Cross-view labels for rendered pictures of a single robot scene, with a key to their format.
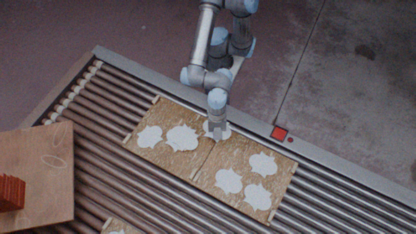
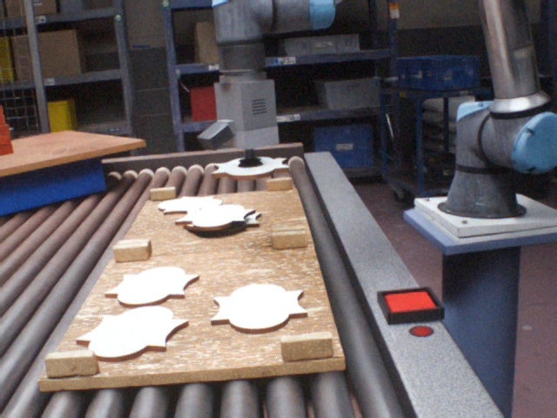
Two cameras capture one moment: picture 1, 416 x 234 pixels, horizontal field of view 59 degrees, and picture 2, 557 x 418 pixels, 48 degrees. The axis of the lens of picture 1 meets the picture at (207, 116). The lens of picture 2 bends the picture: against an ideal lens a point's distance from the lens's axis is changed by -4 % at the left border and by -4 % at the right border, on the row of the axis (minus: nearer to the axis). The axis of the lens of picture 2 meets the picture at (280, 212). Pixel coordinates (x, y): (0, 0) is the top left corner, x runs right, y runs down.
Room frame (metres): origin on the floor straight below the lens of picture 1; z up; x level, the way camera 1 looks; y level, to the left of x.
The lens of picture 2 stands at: (0.25, -0.95, 1.29)
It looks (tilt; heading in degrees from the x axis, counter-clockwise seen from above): 15 degrees down; 57
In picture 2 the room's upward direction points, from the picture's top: 4 degrees counter-clockwise
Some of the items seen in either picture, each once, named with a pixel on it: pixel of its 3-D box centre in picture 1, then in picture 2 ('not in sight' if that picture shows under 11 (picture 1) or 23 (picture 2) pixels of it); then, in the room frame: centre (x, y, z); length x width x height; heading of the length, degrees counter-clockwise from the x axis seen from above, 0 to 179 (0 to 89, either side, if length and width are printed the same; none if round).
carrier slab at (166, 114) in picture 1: (174, 137); (218, 222); (0.83, 0.18, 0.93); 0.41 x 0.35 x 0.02; 59
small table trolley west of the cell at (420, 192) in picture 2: not in sight; (431, 144); (3.59, 2.23, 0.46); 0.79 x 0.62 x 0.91; 64
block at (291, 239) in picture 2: not in sight; (289, 239); (0.83, -0.08, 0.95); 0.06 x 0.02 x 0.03; 148
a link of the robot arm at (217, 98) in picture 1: (216, 101); (239, 10); (0.79, -0.04, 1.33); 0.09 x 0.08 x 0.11; 164
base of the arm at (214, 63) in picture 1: (217, 55); (482, 185); (1.33, -0.07, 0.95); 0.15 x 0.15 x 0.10
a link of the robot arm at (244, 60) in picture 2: (216, 111); (240, 59); (0.79, -0.04, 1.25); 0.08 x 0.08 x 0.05
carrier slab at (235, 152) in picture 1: (245, 174); (202, 304); (0.61, -0.17, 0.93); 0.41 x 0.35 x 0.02; 58
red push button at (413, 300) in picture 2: (278, 134); (409, 306); (0.82, -0.37, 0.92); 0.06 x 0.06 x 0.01; 59
